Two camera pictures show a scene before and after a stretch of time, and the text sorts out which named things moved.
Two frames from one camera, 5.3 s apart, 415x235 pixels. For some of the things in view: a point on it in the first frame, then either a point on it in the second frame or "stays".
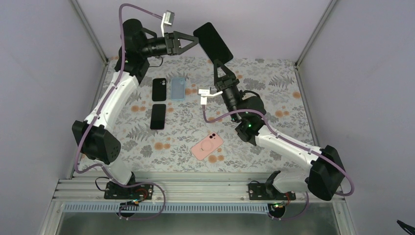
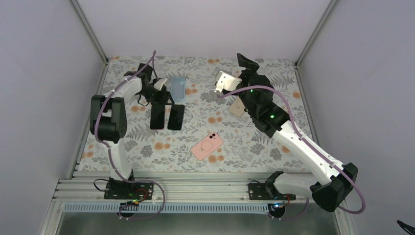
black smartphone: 212,44 → 176,117
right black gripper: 221,84 → 244,62
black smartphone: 158,116 stays
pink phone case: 207,146 stays
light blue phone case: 177,88 stays
